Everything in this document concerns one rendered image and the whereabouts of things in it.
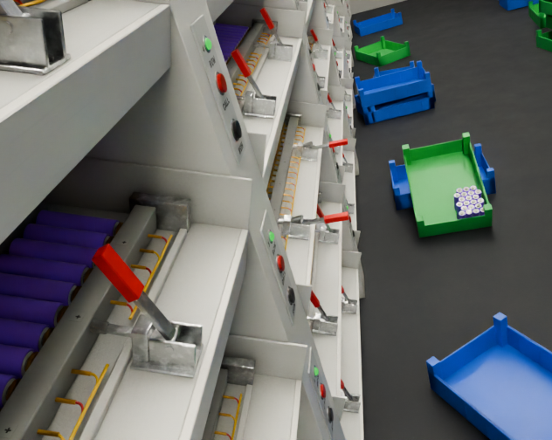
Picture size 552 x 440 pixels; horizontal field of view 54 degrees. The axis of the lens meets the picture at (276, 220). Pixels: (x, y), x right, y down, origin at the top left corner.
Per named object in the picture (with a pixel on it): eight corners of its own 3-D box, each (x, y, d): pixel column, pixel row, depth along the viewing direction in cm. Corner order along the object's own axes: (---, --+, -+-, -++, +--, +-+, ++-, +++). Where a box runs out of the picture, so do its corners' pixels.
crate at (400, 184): (481, 164, 181) (479, 142, 177) (496, 193, 164) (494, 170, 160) (392, 181, 188) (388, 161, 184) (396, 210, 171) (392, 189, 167)
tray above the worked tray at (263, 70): (300, 60, 109) (307, -12, 102) (259, 216, 58) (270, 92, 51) (201, 49, 110) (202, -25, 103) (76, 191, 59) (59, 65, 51)
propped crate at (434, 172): (492, 226, 151) (493, 209, 144) (418, 237, 155) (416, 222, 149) (469, 149, 169) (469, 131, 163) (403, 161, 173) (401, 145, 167)
